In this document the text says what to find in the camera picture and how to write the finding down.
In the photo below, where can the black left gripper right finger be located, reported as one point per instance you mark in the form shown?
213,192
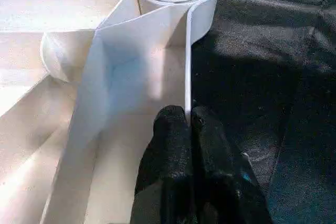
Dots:
226,187

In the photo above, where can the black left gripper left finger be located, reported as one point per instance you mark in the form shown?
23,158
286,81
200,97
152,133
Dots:
165,171

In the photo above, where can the black work mat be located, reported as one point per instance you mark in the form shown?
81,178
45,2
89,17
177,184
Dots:
273,77

